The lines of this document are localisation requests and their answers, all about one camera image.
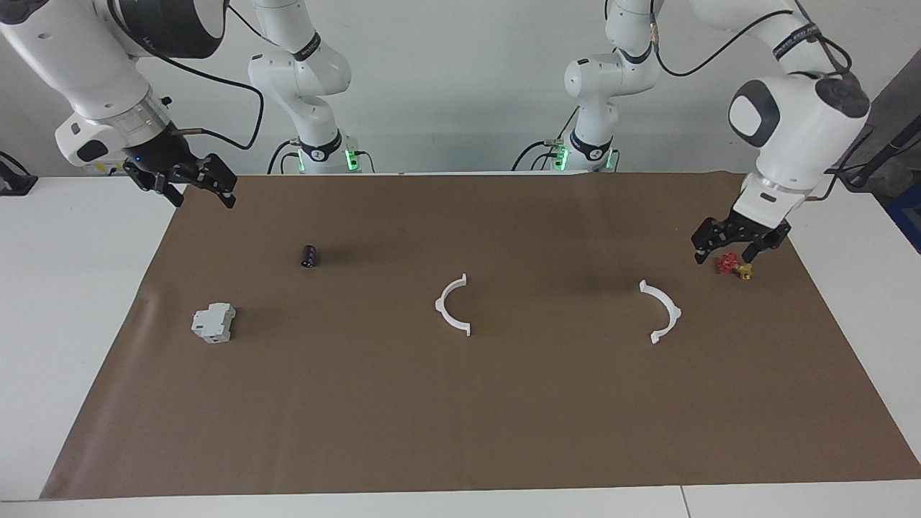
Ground grey partition panel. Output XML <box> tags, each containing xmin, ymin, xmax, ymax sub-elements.
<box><xmin>860</xmin><ymin>50</ymin><xmax>921</xmax><ymax>173</ymax></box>

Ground white circuit breaker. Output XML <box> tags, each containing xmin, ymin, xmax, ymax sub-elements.
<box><xmin>191</xmin><ymin>303</ymin><xmax>237</xmax><ymax>344</ymax></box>

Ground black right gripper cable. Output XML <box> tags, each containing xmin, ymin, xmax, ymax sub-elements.
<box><xmin>151</xmin><ymin>50</ymin><xmax>266</xmax><ymax>150</ymax></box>

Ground black clamp mount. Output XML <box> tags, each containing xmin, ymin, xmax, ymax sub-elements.
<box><xmin>0</xmin><ymin>151</ymin><xmax>38</xmax><ymax>196</ymax></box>

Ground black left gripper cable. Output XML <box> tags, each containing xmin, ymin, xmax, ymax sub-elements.
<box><xmin>648</xmin><ymin>0</ymin><xmax>875</xmax><ymax>202</ymax></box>

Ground black right base cables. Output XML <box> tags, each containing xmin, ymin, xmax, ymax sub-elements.
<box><xmin>268</xmin><ymin>139</ymin><xmax>375</xmax><ymax>175</ymax></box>

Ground white half-ring pipe clamp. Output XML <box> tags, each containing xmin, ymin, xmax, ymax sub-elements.
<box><xmin>639</xmin><ymin>280</ymin><xmax>682</xmax><ymax>345</ymax></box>
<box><xmin>435</xmin><ymin>273</ymin><xmax>472</xmax><ymax>337</ymax></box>

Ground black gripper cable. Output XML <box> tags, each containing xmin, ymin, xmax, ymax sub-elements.
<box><xmin>151</xmin><ymin>50</ymin><xmax>266</xmax><ymax>150</ymax></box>
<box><xmin>648</xmin><ymin>0</ymin><xmax>875</xmax><ymax>202</ymax></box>

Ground red and yellow valve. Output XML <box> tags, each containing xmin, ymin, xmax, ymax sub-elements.
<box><xmin>716</xmin><ymin>252</ymin><xmax>754</xmax><ymax>281</ymax></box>

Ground black left base cables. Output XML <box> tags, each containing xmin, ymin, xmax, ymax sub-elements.
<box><xmin>511</xmin><ymin>108</ymin><xmax>580</xmax><ymax>172</ymax></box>

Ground brown paper mat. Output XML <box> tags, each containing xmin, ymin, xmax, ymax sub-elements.
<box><xmin>40</xmin><ymin>171</ymin><xmax>921</xmax><ymax>501</ymax></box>

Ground black tripod stand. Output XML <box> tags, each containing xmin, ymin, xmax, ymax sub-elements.
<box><xmin>838</xmin><ymin>115</ymin><xmax>921</xmax><ymax>191</ymax></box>

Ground black base cables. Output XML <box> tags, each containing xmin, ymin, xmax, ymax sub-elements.
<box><xmin>268</xmin><ymin>139</ymin><xmax>375</xmax><ymax>175</ymax></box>
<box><xmin>511</xmin><ymin>108</ymin><xmax>580</xmax><ymax>172</ymax></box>

